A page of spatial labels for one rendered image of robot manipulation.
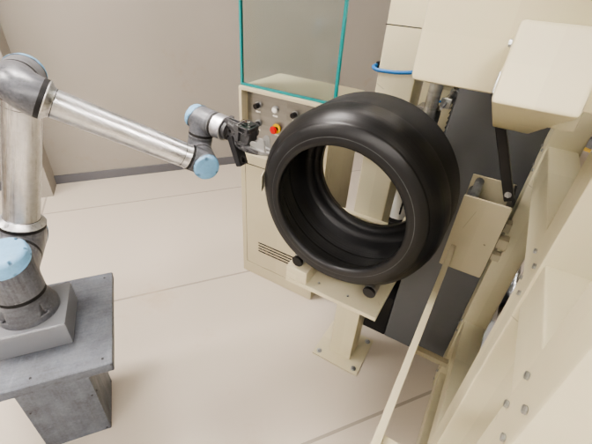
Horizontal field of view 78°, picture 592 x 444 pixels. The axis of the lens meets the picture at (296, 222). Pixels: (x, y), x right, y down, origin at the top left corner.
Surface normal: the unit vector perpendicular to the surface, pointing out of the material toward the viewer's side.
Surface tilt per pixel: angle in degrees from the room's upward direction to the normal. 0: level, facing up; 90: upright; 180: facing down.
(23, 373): 0
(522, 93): 72
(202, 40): 90
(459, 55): 90
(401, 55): 90
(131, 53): 90
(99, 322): 0
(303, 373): 0
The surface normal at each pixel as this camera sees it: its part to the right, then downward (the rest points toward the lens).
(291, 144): -0.61, 0.30
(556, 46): -0.47, 0.18
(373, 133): -0.16, -0.22
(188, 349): 0.06, -0.82
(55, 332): 0.38, 0.54
